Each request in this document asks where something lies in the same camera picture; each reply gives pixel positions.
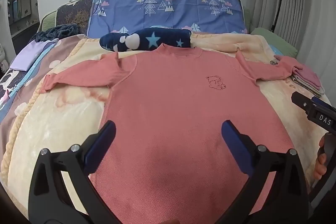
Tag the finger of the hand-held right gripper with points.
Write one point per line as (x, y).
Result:
(321, 103)
(300, 102)

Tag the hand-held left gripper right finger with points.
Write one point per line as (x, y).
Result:
(233, 140)

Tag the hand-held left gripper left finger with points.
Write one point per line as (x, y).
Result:
(101, 145)

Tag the pink sweater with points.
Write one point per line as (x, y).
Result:
(168, 98)

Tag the person's right hand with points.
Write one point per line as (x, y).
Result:
(319, 166)

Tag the folded grey garment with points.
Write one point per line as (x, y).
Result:
(309, 88)

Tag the folded light pink garment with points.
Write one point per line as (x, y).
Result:
(307, 74)

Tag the cream plush blanket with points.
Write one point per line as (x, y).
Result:
(73, 108)

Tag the light blue quilt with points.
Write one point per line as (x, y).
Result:
(273, 49)

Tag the green pillow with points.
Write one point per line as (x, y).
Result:
(278, 41)

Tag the white curtain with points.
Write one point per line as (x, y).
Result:
(309, 16)

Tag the green quilted cushion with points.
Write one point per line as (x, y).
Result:
(248, 19)
(48, 20)

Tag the printed bedsheet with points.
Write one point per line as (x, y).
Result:
(52, 58)

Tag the purple cloth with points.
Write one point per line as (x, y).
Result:
(29, 56)

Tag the grey-blue fuzzy blanket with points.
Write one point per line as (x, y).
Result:
(57, 31)

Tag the navy star fleece blanket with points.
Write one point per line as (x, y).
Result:
(162, 39)

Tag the white figurine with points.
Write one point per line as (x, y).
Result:
(2, 61)

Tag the dark cabinet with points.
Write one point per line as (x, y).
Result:
(23, 37)

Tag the dark floral pillow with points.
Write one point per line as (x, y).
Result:
(76, 14)

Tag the blue tree print pillow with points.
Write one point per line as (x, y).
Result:
(183, 8)

